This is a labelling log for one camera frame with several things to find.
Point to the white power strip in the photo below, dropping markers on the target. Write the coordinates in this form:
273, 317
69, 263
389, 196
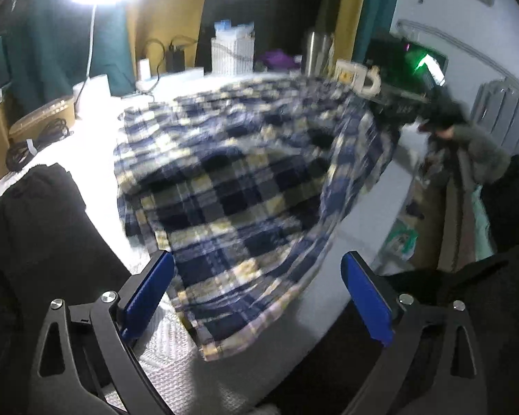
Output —
173, 78

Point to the person's right hand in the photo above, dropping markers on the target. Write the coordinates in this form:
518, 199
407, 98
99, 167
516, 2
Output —
445, 116

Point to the blue white packets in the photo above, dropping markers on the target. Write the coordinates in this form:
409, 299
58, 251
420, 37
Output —
231, 28

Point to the white charger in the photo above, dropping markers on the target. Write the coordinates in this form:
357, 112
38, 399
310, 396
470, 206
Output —
144, 69

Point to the cream printed mug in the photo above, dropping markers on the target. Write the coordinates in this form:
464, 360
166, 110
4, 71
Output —
357, 78

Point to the computer monitor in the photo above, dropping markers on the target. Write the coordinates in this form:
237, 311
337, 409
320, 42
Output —
0, 62

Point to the black charger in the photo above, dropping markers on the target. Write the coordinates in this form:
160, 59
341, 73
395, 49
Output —
175, 58

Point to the blue yellow plaid pants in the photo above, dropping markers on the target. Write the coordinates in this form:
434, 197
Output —
242, 190

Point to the person's right forearm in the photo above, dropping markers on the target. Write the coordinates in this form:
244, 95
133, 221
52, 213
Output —
480, 151

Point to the person's dark clothing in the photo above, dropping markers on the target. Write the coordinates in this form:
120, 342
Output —
480, 294

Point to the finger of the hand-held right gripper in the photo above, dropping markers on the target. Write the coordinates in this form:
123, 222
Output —
398, 110

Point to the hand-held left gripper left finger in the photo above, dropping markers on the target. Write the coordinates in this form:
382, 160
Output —
149, 294

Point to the steel tumbler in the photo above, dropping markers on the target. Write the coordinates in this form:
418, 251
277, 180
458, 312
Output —
318, 52

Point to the tan plastic basket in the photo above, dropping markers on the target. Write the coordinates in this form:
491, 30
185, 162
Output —
43, 114

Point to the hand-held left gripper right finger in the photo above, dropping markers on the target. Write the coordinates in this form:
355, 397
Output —
367, 298

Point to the green white packet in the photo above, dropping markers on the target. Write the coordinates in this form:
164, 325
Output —
402, 240

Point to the grey radiator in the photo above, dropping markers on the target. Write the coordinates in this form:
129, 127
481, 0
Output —
508, 116

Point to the black cloth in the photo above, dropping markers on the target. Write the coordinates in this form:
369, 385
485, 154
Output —
34, 242

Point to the white woven basket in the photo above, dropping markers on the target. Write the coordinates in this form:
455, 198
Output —
232, 54

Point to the teal curtain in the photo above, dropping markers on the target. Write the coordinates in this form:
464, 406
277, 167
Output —
47, 52

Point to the purple cloth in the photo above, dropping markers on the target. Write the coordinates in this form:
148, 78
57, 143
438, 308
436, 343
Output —
279, 59

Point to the yellow curtain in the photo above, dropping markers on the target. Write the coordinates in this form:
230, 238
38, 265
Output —
168, 17

